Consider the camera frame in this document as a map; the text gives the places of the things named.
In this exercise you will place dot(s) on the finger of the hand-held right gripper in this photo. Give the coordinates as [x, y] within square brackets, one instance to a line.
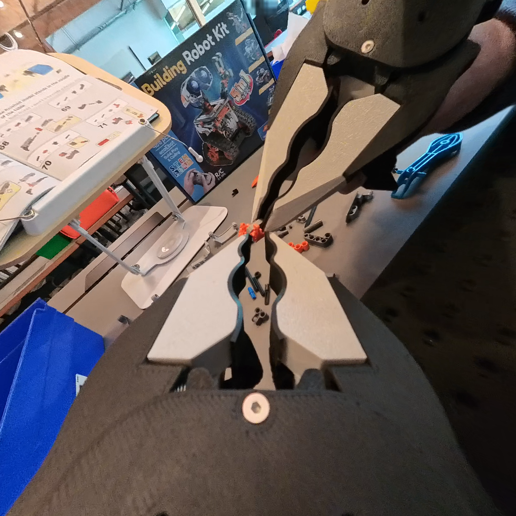
[298, 105]
[354, 133]

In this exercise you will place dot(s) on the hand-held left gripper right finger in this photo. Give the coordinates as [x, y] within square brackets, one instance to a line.
[318, 322]

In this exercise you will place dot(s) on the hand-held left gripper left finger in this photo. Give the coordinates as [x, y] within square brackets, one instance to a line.
[193, 322]

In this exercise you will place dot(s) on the small assembly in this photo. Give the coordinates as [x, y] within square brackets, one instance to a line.
[356, 207]

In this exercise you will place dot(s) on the small orange connector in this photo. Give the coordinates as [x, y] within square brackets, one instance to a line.
[257, 233]

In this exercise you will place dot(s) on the person's right forearm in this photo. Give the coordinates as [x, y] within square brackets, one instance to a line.
[508, 10]

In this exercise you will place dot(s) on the person's right hand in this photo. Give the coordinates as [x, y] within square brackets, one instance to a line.
[483, 72]

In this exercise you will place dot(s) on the dark grey double connector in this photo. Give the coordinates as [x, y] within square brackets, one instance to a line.
[261, 316]

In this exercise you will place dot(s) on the light grey boxy panel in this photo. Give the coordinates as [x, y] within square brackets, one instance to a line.
[201, 260]

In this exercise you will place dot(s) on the pile of small technic pieces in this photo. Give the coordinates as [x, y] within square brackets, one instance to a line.
[262, 286]

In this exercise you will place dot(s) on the teal plastic piece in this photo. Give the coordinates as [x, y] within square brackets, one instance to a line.
[427, 161]

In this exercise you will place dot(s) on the orange connector cluster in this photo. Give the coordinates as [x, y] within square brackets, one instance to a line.
[299, 246]

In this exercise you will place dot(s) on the dark grey L-shaped beam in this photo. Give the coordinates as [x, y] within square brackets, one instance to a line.
[318, 239]

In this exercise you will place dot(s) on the long black axle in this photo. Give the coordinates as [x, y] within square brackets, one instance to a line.
[311, 216]

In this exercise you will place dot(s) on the printed toy box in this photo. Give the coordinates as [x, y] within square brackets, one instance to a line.
[193, 100]

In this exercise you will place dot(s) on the black dimpled pad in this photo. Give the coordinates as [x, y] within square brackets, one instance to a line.
[443, 282]

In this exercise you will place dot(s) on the red container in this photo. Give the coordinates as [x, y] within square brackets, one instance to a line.
[96, 213]

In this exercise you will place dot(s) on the blue storage bin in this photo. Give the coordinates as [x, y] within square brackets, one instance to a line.
[36, 383]

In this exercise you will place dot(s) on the instruction booklet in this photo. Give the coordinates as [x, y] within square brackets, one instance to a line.
[60, 121]

